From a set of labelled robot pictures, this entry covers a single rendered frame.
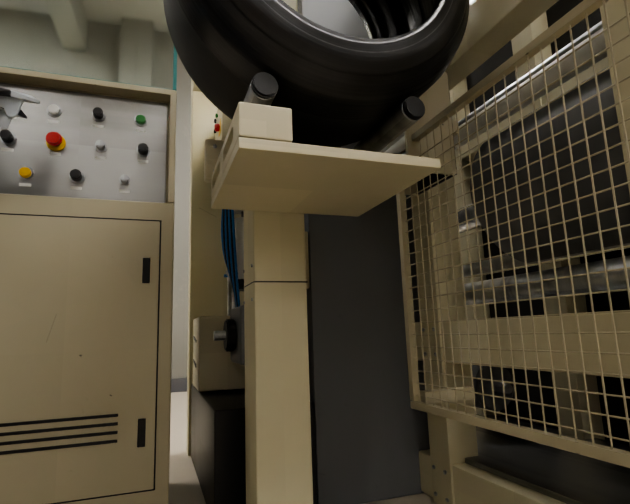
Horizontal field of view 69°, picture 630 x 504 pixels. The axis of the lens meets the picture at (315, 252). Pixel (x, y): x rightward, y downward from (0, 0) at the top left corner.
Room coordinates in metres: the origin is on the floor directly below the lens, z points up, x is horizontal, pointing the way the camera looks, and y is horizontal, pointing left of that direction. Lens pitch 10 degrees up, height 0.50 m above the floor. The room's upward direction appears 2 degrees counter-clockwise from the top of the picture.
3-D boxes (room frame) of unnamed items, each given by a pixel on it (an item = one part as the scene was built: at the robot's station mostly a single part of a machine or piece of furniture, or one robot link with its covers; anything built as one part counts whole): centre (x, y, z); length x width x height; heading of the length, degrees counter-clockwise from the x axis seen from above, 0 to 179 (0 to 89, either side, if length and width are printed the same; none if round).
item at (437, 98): (1.23, -0.28, 1.05); 0.20 x 0.15 x 0.30; 20
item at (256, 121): (0.85, 0.13, 0.84); 0.36 x 0.09 x 0.06; 20
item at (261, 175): (0.89, 0.00, 0.80); 0.37 x 0.36 x 0.02; 110
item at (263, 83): (0.84, 0.13, 0.90); 0.35 x 0.05 x 0.05; 20
